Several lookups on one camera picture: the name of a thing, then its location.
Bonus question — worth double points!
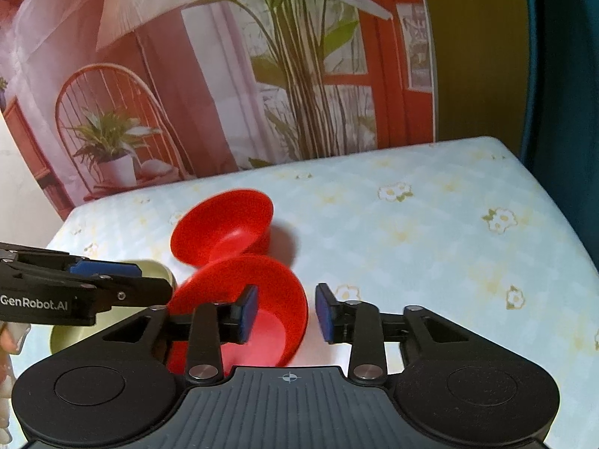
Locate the teal curtain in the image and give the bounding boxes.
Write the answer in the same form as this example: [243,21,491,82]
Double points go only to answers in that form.
[519,0,599,263]

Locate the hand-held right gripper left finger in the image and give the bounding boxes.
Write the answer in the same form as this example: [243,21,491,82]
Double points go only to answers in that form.
[102,284,259,383]

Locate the white fluffy garment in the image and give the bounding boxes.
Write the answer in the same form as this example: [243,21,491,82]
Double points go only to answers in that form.
[0,355,15,443]

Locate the floral tablecloth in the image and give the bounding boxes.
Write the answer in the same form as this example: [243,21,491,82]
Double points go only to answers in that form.
[9,135,599,449]

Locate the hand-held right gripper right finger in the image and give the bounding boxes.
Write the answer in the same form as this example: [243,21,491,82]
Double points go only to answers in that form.
[315,283,471,383]

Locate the green square plate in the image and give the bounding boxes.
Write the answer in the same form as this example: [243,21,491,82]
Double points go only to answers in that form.
[49,259,177,357]

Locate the printed backdrop cloth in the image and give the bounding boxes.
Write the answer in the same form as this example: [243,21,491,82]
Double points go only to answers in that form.
[0,0,438,220]

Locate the red bowl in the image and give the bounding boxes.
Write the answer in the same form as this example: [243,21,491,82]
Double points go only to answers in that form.
[165,255,308,377]
[170,188,274,269]

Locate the person's left hand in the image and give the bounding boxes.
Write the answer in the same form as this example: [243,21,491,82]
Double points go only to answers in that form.
[0,323,30,354]

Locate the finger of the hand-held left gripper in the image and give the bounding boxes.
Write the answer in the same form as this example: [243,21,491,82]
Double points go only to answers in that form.
[91,275,173,308]
[66,256,142,278]

